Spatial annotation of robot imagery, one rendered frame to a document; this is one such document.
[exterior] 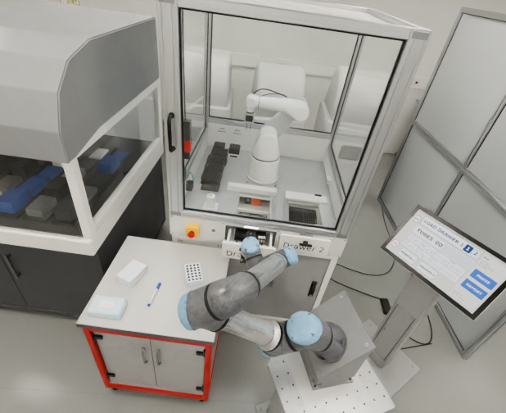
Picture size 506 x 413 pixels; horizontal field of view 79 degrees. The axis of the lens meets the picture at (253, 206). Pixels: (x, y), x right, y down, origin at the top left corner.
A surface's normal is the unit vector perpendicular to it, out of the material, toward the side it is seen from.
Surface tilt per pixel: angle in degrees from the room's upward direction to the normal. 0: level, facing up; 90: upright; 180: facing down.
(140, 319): 0
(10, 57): 41
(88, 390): 0
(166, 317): 0
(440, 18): 90
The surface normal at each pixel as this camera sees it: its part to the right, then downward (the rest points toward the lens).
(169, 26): -0.07, 0.60
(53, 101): -0.03, 0.28
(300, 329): -0.50, -0.57
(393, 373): 0.16, -0.74
